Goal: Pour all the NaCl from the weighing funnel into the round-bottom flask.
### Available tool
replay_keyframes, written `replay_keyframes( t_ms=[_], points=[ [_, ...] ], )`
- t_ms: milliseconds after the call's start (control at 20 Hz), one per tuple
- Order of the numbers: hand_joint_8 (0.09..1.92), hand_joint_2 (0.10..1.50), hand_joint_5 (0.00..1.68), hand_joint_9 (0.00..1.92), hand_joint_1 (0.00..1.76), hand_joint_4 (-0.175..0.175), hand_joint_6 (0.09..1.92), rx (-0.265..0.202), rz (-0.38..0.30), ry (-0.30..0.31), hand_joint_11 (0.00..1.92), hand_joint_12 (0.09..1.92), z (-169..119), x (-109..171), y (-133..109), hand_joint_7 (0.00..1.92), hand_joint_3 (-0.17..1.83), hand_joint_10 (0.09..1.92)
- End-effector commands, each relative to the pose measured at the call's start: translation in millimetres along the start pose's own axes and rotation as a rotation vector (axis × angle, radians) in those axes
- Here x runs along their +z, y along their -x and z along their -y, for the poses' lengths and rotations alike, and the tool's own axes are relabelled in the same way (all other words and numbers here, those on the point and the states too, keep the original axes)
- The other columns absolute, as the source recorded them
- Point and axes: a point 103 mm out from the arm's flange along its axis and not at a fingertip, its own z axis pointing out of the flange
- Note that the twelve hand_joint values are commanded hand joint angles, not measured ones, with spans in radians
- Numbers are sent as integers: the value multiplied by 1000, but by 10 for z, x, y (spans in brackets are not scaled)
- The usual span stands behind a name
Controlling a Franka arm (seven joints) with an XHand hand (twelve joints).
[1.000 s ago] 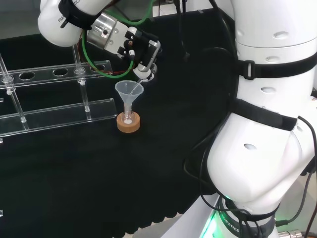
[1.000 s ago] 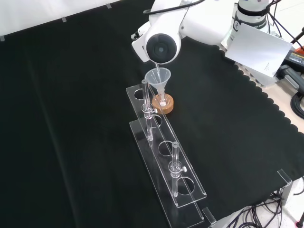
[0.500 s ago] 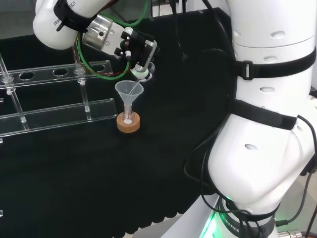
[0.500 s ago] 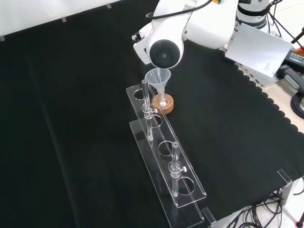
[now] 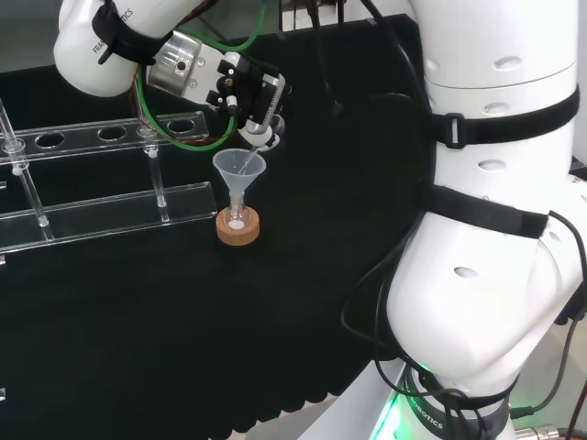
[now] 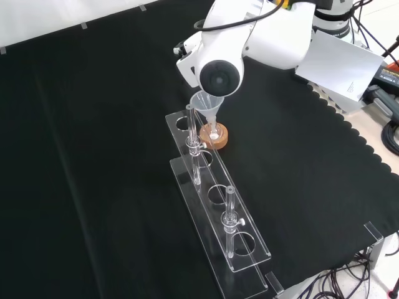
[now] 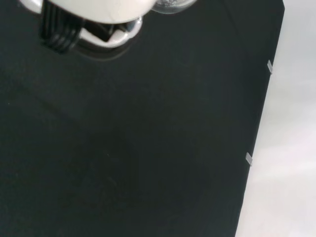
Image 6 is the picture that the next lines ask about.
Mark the loose black cable bundle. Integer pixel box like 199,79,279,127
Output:
292,249,399,299

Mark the grey metal box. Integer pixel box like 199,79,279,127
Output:
367,238,390,268

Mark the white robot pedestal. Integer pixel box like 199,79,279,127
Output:
294,29,386,115

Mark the clear acrylic corner bracket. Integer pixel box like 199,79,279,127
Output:
264,270,284,295
363,221,384,241

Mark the small glass round-bottom flask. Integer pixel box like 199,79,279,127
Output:
207,120,223,141

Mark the black tripod leg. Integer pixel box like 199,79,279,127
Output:
382,34,399,60

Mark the clear plastic funnel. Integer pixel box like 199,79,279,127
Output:
190,91,224,125

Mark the clear acrylic funnel stand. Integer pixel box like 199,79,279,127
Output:
164,104,272,299

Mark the black and orange power supply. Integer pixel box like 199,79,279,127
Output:
372,60,399,92

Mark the black bench cloth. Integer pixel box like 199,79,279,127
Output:
0,0,399,299

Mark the brown cork ring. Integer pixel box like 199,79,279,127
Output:
199,121,229,151

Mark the coiled black cable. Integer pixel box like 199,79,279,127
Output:
380,120,399,156

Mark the black power adapter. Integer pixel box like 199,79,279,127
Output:
364,84,399,125

